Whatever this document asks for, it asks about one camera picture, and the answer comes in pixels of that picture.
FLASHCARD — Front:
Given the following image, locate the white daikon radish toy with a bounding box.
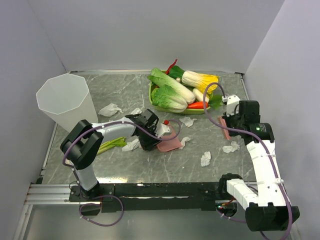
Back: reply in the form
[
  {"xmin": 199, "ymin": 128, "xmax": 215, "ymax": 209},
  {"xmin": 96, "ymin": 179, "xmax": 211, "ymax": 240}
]
[{"xmin": 192, "ymin": 88, "xmax": 210, "ymax": 103}]

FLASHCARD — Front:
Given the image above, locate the red chili pepper toy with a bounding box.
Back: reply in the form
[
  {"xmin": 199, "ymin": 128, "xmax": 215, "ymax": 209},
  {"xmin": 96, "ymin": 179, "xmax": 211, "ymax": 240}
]
[{"xmin": 165, "ymin": 58, "xmax": 178, "ymax": 75}]

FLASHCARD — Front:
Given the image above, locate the pink plastic dustpan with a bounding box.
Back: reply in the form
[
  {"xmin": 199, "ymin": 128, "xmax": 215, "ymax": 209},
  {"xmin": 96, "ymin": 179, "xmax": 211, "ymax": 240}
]
[{"xmin": 156, "ymin": 124, "xmax": 182, "ymax": 153}]

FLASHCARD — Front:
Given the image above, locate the paper scrap right side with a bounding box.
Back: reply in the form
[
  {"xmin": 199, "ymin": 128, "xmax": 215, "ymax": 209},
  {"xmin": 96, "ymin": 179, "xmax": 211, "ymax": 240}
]
[{"xmin": 222, "ymin": 141, "xmax": 240, "ymax": 153}]

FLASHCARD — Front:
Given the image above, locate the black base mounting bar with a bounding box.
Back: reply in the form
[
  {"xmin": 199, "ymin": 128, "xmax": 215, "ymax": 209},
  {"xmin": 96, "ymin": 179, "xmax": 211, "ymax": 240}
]
[{"xmin": 68, "ymin": 181, "xmax": 248, "ymax": 214}]

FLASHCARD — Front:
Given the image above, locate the paper scrap front centre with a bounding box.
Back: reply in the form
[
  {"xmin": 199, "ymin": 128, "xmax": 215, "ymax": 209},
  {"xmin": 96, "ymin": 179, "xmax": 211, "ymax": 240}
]
[{"xmin": 200, "ymin": 151, "xmax": 211, "ymax": 167}]

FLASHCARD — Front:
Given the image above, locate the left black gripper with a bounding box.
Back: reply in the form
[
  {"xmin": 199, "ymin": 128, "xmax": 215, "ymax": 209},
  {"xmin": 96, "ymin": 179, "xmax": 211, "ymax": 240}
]
[{"xmin": 138, "ymin": 125, "xmax": 162, "ymax": 151}]

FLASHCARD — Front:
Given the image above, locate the orange carrot toy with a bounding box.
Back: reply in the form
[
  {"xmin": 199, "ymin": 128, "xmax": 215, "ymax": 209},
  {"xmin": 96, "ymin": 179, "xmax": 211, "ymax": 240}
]
[{"xmin": 187, "ymin": 101, "xmax": 209, "ymax": 109}]

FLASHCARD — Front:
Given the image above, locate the yellow leaf napa cabbage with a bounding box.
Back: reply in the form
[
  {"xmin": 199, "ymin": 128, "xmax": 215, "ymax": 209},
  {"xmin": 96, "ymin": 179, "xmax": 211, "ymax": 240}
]
[{"xmin": 181, "ymin": 70, "xmax": 219, "ymax": 93}]

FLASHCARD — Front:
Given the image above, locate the paper scrap left of dustpan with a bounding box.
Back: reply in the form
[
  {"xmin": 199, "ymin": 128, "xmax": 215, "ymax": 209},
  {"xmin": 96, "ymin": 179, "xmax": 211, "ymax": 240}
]
[{"xmin": 121, "ymin": 139, "xmax": 141, "ymax": 152}]

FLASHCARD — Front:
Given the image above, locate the front green lettuce head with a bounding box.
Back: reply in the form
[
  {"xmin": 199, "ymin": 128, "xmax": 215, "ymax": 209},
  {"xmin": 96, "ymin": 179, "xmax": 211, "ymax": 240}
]
[{"xmin": 151, "ymin": 85, "xmax": 188, "ymax": 113}]

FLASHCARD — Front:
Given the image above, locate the paper scrap behind celery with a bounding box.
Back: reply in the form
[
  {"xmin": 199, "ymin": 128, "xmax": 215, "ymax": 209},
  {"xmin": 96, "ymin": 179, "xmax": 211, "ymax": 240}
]
[{"xmin": 130, "ymin": 108, "xmax": 142, "ymax": 115}]

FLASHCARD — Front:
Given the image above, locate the large paper scrap by bin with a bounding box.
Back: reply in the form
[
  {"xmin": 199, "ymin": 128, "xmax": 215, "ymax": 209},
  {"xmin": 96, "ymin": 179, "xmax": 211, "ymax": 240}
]
[{"xmin": 98, "ymin": 103, "xmax": 123, "ymax": 117}]

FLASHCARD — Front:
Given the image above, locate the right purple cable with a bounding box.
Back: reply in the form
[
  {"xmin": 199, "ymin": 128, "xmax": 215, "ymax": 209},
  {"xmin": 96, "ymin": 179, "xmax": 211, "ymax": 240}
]
[{"xmin": 202, "ymin": 82, "xmax": 294, "ymax": 240}]

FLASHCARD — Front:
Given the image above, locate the green plastic tray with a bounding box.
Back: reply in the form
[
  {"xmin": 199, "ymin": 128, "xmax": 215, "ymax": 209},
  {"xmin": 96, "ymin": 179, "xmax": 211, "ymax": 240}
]
[{"xmin": 147, "ymin": 68, "xmax": 209, "ymax": 114}]

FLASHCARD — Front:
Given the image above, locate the paper scrap beside dustpan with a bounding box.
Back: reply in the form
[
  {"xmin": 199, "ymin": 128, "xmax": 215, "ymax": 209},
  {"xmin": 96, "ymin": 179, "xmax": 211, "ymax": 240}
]
[{"xmin": 179, "ymin": 136, "xmax": 191, "ymax": 150}]

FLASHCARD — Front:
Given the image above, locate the dark green leafy vegetable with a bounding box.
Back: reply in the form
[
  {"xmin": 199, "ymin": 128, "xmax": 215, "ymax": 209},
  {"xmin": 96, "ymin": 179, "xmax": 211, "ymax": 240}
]
[{"xmin": 168, "ymin": 65, "xmax": 185, "ymax": 80}]

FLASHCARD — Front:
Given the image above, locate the aluminium frame rail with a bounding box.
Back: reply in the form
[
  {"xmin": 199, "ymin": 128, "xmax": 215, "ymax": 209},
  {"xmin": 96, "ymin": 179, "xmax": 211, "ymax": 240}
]
[{"xmin": 12, "ymin": 181, "xmax": 301, "ymax": 240}]

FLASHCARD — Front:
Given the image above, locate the translucent white trash bin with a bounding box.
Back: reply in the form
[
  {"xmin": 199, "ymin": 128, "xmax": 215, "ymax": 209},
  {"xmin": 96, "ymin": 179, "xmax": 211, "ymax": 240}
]
[{"xmin": 36, "ymin": 73, "xmax": 98, "ymax": 132}]

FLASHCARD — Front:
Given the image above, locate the pink hand brush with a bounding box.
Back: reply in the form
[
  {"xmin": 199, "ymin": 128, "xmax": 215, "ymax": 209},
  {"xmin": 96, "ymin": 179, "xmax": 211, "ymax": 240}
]
[{"xmin": 218, "ymin": 116, "xmax": 232, "ymax": 141}]

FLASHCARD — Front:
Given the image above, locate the celery stalk toy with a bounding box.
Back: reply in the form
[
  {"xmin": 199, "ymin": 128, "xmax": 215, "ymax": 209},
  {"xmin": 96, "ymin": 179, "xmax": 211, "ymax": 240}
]
[{"xmin": 64, "ymin": 136, "xmax": 128, "ymax": 167}]

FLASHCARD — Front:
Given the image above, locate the long green romaine lettuce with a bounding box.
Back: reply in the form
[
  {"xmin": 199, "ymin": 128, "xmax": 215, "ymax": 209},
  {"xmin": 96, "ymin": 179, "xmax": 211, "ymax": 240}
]
[{"xmin": 147, "ymin": 67, "xmax": 196, "ymax": 105}]

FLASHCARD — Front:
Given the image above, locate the paper scrap near tray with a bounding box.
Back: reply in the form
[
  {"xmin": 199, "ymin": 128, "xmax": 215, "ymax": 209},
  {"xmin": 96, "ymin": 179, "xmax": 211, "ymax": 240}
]
[{"xmin": 179, "ymin": 116, "xmax": 197, "ymax": 128}]

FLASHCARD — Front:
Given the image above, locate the purple cable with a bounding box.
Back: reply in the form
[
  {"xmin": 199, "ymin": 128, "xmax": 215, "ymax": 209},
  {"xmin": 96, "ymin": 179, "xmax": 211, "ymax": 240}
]
[
  {"xmin": 61, "ymin": 118, "xmax": 182, "ymax": 186},
  {"xmin": 202, "ymin": 82, "xmax": 294, "ymax": 240}
]

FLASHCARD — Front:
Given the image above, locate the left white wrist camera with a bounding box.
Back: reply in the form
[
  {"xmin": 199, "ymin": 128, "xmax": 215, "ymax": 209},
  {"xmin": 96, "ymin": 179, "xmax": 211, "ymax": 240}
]
[{"xmin": 155, "ymin": 123, "xmax": 171, "ymax": 138}]

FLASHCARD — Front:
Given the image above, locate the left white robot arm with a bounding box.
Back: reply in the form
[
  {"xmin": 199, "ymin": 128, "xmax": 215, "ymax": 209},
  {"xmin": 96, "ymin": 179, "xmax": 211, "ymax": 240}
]
[{"xmin": 60, "ymin": 109, "xmax": 170, "ymax": 201}]

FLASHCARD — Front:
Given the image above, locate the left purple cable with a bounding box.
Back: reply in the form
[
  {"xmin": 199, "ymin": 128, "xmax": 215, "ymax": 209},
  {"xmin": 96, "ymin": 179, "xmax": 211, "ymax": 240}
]
[{"xmin": 61, "ymin": 118, "xmax": 182, "ymax": 186}]

